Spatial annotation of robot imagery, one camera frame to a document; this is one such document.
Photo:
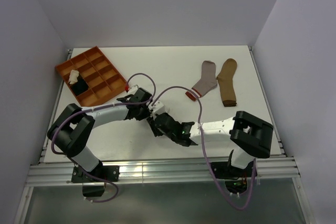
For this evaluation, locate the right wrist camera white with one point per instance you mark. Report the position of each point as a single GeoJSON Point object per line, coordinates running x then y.
{"type": "Point", "coordinates": [157, 108]}

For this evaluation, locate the black sock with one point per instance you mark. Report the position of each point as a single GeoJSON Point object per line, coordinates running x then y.
{"type": "Point", "coordinates": [79, 87]}

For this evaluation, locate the tan brown sock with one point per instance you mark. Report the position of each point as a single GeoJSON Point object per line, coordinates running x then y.
{"type": "Point", "coordinates": [225, 81]}

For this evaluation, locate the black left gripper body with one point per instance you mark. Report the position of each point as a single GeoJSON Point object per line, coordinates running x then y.
{"type": "Point", "coordinates": [144, 113]}

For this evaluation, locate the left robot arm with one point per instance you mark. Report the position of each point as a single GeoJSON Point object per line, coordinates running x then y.
{"type": "Point", "coordinates": [71, 130]}

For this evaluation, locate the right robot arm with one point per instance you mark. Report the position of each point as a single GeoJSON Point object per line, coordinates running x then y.
{"type": "Point", "coordinates": [251, 135]}

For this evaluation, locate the grey sock red stripes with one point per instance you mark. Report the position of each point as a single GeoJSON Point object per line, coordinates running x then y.
{"type": "Point", "coordinates": [206, 83]}

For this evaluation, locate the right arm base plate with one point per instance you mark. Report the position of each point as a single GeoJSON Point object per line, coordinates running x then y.
{"type": "Point", "coordinates": [224, 170]}

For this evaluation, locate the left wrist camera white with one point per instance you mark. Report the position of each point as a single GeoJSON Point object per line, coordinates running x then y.
{"type": "Point", "coordinates": [132, 89]}

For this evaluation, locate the aluminium frame rail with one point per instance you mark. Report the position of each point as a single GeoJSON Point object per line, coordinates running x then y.
{"type": "Point", "coordinates": [164, 171]}

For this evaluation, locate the orange compartment tray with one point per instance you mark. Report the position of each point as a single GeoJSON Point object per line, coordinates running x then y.
{"type": "Point", "coordinates": [104, 80]}

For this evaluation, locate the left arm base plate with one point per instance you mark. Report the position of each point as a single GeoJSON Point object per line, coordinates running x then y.
{"type": "Point", "coordinates": [110, 173]}

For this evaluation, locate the cream brown striped sock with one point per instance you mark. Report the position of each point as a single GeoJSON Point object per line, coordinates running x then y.
{"type": "Point", "coordinates": [74, 77]}

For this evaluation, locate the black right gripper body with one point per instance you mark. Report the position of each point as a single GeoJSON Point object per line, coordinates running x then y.
{"type": "Point", "coordinates": [156, 131]}

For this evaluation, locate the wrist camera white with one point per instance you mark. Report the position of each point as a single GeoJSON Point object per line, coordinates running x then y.
{"type": "Point", "coordinates": [157, 108]}
{"type": "Point", "coordinates": [132, 89]}

